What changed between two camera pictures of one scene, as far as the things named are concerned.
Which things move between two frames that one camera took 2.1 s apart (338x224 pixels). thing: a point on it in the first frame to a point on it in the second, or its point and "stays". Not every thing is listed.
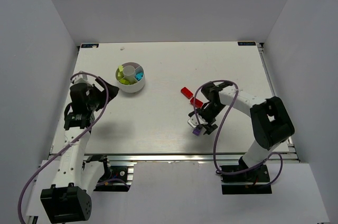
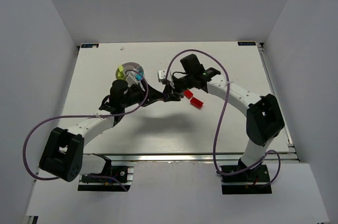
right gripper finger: x=198 y=111 to x=171 y=96
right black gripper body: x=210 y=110 to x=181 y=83
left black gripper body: x=99 y=96 to x=147 y=93
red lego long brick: x=187 y=93 stays
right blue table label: x=246 y=43 stays
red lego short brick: x=198 y=103 stays
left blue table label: x=90 y=45 stays
